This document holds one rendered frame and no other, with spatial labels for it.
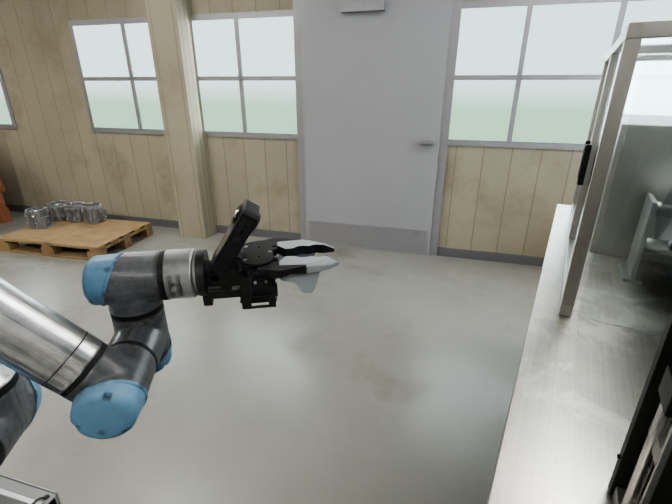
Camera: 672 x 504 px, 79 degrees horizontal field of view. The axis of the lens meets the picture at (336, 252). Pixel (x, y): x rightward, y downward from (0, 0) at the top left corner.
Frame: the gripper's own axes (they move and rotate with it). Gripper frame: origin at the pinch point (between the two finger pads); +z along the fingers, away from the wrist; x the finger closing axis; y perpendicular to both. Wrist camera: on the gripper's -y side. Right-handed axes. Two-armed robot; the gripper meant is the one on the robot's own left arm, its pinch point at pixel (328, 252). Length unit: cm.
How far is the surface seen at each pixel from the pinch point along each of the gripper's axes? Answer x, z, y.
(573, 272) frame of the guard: -22, 68, 24
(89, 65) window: -425, -174, 17
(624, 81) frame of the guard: -27, 68, -22
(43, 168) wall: -456, -263, 131
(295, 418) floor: -75, -2, 135
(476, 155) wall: -254, 166, 66
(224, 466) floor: -53, -34, 132
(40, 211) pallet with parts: -358, -230, 143
